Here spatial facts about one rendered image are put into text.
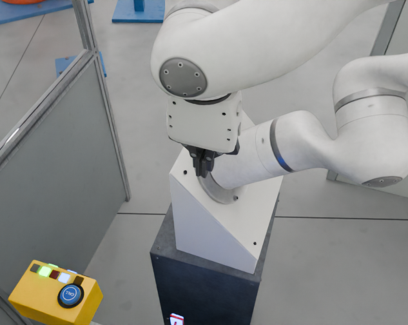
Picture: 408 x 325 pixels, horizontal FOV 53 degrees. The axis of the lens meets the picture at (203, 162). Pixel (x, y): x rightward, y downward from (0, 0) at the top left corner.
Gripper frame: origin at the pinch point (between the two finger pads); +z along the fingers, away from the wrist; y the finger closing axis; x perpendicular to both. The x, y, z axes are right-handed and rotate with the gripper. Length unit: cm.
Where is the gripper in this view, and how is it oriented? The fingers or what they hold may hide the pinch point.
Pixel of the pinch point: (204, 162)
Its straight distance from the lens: 63.8
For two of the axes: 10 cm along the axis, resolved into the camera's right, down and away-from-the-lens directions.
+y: -9.5, -2.4, 2.0
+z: 0.0, 6.6, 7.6
